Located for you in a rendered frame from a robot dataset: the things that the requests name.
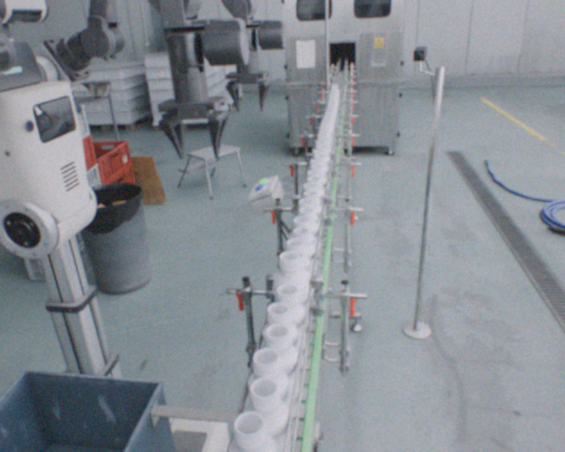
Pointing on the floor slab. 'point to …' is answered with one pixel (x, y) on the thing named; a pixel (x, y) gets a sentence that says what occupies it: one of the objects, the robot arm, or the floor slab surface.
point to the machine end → (349, 41)
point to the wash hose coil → (551, 210)
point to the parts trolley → (98, 101)
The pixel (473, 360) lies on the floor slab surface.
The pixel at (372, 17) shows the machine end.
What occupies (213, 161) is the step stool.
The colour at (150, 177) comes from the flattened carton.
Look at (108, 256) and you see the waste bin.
